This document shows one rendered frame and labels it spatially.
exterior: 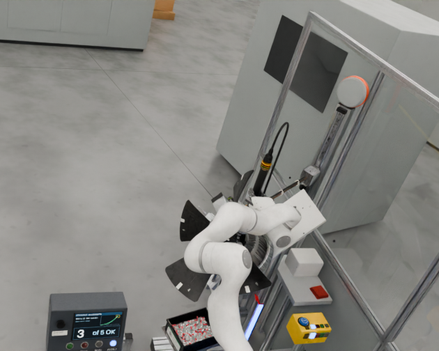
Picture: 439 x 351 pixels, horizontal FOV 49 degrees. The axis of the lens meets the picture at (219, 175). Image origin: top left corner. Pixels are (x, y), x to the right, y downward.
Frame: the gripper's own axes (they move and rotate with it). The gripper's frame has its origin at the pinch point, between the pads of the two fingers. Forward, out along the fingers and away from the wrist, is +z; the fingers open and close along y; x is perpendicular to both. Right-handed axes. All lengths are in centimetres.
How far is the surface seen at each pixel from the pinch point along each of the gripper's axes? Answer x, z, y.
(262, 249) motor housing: -35.4, 2.2, 16.5
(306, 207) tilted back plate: -17.3, 14.4, 40.8
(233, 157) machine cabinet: -136, 257, 118
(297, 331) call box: -45, -39, 21
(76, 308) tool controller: -25, -39, -75
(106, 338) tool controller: -37, -43, -63
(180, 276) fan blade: -53, 2, -22
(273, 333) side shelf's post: -111, 9, 54
